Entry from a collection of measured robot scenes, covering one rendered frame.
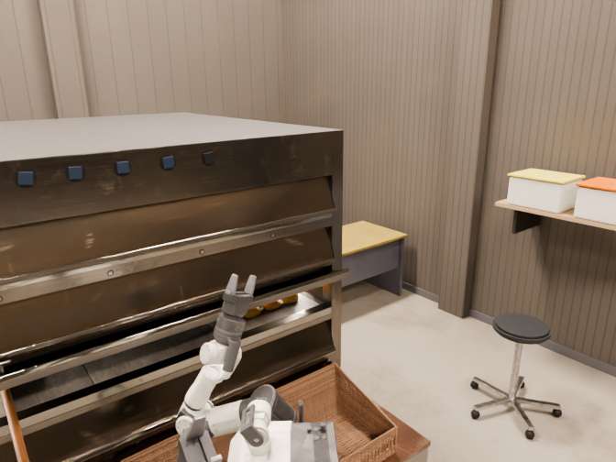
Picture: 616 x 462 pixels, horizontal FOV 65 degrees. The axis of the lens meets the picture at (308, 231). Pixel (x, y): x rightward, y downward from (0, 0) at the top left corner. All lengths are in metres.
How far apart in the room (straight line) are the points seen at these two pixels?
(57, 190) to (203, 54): 4.76
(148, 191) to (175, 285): 0.41
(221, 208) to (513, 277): 3.39
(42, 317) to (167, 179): 0.66
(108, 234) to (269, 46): 5.29
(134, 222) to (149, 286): 0.27
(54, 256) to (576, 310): 4.02
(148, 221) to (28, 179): 0.43
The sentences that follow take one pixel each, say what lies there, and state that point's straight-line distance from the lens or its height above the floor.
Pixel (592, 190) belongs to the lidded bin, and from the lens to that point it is 3.90.
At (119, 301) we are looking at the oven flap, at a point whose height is 1.53.
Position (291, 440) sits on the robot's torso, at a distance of 1.44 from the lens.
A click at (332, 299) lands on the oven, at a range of 2.59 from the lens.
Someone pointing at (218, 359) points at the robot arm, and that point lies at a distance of 1.56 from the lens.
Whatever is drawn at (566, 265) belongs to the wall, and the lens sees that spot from 4.64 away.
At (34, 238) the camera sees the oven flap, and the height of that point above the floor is 1.83.
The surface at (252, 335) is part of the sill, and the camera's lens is 2.36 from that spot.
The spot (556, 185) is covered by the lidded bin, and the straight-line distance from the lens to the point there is 4.00.
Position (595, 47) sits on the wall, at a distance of 4.40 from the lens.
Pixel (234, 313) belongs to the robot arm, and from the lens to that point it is 1.52.
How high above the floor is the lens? 2.33
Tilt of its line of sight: 17 degrees down
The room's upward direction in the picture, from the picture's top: 1 degrees counter-clockwise
